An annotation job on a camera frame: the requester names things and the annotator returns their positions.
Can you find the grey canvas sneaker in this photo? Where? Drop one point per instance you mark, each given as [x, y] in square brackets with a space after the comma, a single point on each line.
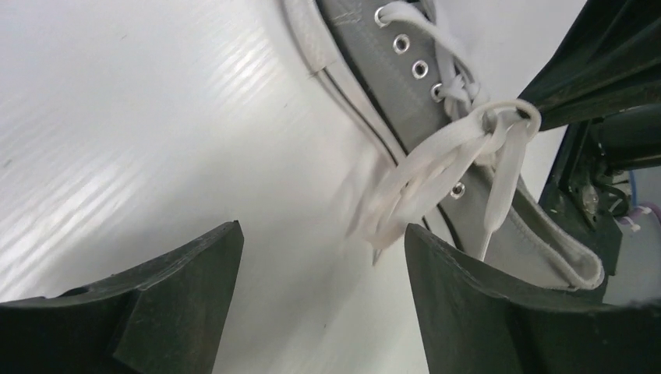
[396, 67]

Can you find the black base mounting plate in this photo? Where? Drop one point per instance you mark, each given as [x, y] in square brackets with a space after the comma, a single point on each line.
[580, 198]

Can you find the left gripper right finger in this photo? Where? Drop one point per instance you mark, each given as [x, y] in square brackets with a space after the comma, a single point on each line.
[476, 319]

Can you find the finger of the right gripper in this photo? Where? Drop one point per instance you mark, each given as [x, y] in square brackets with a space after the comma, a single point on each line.
[608, 61]

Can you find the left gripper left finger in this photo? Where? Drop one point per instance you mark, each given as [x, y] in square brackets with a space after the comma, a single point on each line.
[166, 315]

